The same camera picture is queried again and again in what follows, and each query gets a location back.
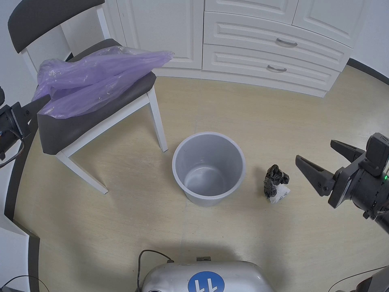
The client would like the purple plastic bag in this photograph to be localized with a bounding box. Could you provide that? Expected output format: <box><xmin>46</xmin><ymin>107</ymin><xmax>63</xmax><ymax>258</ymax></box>
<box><xmin>31</xmin><ymin>47</ymin><xmax>175</xmax><ymax>119</ymax></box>

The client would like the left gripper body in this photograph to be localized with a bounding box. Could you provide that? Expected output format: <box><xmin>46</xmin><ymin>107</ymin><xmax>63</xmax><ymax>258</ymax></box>
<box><xmin>0</xmin><ymin>102</ymin><xmax>32</xmax><ymax>160</ymax></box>

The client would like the crumpled white paper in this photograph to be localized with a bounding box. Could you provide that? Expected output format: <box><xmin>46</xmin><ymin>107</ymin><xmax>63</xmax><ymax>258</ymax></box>
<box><xmin>269</xmin><ymin>184</ymin><xmax>292</xmax><ymax>205</ymax></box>

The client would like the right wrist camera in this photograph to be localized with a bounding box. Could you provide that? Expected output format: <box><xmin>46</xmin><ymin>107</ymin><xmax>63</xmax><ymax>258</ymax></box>
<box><xmin>363</xmin><ymin>133</ymin><xmax>389</xmax><ymax>176</ymax></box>

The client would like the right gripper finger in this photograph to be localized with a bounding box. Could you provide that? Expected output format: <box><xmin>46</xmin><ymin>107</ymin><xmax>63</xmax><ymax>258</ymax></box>
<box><xmin>331</xmin><ymin>140</ymin><xmax>366</xmax><ymax>164</ymax></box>
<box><xmin>295</xmin><ymin>155</ymin><xmax>337</xmax><ymax>197</ymax></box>

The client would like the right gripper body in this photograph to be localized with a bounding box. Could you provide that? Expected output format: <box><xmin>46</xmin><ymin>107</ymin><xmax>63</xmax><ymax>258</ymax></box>
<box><xmin>328</xmin><ymin>155</ymin><xmax>388</xmax><ymax>210</ymax></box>

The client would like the grey trash bin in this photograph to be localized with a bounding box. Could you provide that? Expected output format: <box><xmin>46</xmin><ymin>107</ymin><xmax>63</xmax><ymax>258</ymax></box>
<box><xmin>172</xmin><ymin>131</ymin><xmax>246</xmax><ymax>207</ymax></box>

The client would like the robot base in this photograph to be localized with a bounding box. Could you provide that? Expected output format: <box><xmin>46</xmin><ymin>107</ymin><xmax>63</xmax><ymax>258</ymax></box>
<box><xmin>143</xmin><ymin>256</ymin><xmax>275</xmax><ymax>292</ymax></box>

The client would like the white chair dark grey seat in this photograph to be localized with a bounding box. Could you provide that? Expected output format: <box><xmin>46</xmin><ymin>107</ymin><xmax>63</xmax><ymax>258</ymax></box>
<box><xmin>7</xmin><ymin>0</ymin><xmax>168</xmax><ymax>194</ymax></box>

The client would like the crumpled black plastic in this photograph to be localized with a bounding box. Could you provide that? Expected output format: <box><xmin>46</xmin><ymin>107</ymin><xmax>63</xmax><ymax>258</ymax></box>
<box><xmin>263</xmin><ymin>164</ymin><xmax>290</xmax><ymax>198</ymax></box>

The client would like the black cable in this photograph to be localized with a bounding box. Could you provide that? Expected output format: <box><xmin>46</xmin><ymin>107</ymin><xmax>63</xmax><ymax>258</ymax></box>
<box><xmin>0</xmin><ymin>137</ymin><xmax>25</xmax><ymax>169</ymax></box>
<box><xmin>0</xmin><ymin>274</ymin><xmax>49</xmax><ymax>292</ymax></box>
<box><xmin>137</xmin><ymin>250</ymin><xmax>174</xmax><ymax>292</ymax></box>

